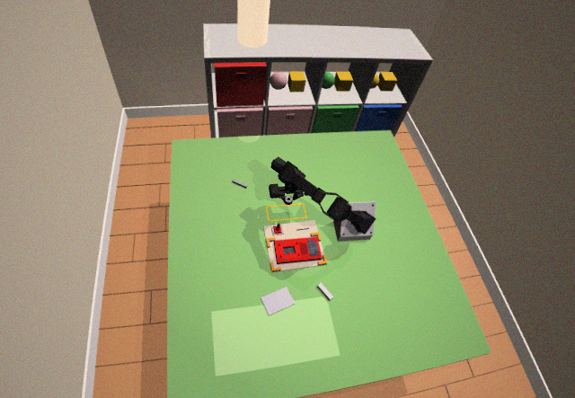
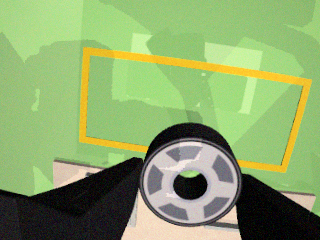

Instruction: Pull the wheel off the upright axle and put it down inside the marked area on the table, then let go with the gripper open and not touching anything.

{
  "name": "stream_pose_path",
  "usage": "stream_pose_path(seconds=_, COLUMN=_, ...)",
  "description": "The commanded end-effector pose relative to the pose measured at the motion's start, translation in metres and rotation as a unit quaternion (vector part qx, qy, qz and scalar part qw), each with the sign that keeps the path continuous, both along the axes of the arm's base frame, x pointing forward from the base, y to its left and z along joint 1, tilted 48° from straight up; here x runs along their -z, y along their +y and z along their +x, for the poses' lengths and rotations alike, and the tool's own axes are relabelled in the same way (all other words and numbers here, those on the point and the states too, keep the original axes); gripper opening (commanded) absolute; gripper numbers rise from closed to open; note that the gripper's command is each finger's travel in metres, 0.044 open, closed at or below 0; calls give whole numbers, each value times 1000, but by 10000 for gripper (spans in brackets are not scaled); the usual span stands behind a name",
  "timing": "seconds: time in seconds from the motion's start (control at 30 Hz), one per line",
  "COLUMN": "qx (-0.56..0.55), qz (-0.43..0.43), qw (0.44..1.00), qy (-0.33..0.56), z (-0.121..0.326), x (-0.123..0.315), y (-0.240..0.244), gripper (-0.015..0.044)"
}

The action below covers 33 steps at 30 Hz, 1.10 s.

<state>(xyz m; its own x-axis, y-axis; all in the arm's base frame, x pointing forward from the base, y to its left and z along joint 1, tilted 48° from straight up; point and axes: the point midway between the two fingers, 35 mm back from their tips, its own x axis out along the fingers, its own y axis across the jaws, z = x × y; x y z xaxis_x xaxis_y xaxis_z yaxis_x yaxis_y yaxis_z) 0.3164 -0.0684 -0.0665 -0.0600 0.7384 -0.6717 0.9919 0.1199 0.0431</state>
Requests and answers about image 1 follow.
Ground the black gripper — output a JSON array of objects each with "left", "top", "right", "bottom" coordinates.
[{"left": 269, "top": 183, "right": 309, "bottom": 201}]

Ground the beige flat slab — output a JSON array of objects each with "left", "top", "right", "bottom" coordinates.
[{"left": 263, "top": 220, "right": 328, "bottom": 272}]

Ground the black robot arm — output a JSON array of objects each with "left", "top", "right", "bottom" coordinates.
[{"left": 270, "top": 157, "right": 376, "bottom": 234}]

